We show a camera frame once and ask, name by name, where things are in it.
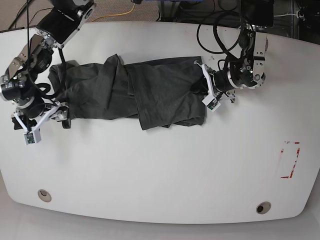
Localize white cable on floor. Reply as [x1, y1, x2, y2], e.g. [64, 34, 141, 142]
[273, 10, 305, 20]

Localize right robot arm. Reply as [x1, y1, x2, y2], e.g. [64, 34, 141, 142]
[0, 0, 96, 132]

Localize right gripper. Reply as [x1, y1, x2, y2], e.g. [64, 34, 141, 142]
[11, 101, 71, 130]

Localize yellow cable on floor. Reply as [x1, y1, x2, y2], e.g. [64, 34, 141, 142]
[91, 3, 137, 23]

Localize dark grey t-shirt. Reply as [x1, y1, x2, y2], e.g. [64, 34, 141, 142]
[57, 54, 206, 130]

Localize right table cable grommet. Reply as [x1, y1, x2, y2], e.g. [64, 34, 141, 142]
[256, 201, 272, 215]

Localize table cable grommet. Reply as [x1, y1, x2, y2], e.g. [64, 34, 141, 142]
[37, 189, 52, 203]
[256, 201, 272, 215]

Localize left table cable grommet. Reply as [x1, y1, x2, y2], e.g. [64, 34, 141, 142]
[37, 189, 52, 203]

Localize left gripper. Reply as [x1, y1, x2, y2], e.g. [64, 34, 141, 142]
[190, 71, 232, 95]

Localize red tape rectangle marking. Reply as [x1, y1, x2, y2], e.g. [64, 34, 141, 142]
[277, 141, 301, 179]

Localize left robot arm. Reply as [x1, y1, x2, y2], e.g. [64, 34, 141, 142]
[199, 0, 274, 95]

